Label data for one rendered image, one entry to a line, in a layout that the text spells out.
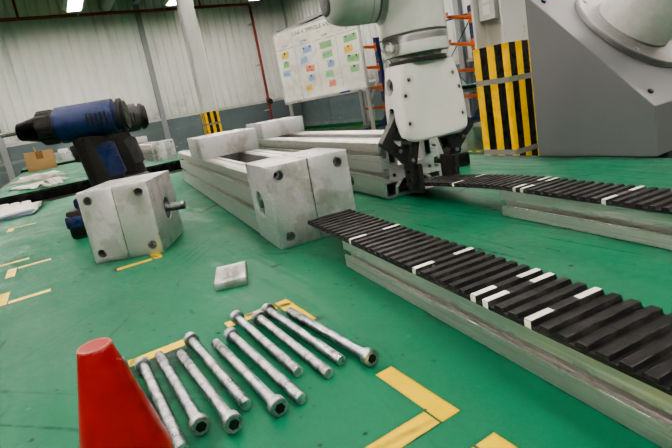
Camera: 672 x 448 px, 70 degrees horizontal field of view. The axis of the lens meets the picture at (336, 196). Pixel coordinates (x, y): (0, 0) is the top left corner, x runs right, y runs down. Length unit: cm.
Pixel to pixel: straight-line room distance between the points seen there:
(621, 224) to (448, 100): 28
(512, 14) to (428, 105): 334
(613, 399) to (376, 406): 11
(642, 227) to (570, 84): 41
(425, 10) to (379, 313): 39
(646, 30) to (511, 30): 305
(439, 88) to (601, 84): 26
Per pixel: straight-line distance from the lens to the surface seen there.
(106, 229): 68
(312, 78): 676
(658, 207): 44
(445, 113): 65
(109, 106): 89
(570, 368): 27
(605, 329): 25
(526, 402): 26
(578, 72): 83
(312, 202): 55
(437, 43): 63
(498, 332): 30
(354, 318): 36
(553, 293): 29
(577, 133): 84
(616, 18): 90
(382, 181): 69
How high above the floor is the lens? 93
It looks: 11 degrees down
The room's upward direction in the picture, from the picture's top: 10 degrees counter-clockwise
